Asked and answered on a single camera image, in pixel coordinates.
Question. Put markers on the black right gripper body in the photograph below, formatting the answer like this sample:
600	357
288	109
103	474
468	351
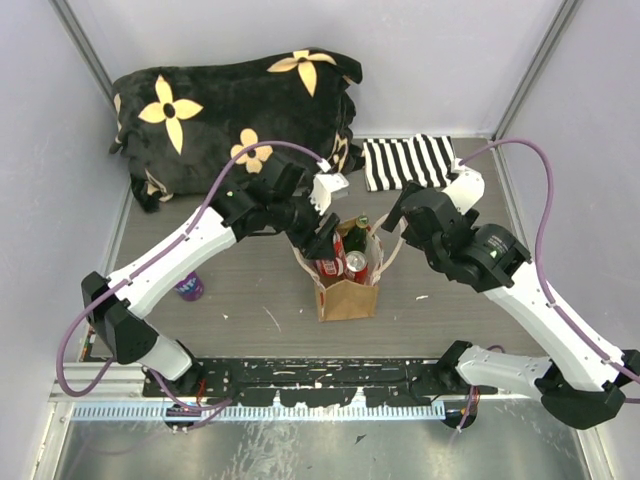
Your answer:
411	240

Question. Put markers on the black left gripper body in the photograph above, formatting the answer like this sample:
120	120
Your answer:
300	220

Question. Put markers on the red cola can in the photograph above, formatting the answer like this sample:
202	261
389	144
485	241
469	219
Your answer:
356	269
333	268

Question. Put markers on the green glass bottle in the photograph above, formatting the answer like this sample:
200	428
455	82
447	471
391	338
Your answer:
356	237

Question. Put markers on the watermelon print canvas bag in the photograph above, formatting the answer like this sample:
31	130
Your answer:
343	299

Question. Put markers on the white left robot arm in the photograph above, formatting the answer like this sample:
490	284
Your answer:
119	304

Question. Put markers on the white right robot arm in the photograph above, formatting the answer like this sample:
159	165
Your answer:
580	378

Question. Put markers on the black white striped cloth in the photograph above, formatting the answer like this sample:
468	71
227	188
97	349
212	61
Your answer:
392	163

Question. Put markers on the purple Fanta can left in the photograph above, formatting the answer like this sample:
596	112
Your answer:
190	288

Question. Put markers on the black floral plush blanket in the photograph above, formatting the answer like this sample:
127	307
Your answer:
177	127

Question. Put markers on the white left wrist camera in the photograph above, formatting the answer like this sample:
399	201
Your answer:
327	187

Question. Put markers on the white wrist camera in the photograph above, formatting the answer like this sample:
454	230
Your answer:
466	190
327	187

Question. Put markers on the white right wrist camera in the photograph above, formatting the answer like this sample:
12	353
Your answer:
466	190

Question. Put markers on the white slotted cable duct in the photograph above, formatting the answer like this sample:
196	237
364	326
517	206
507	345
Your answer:
164	411

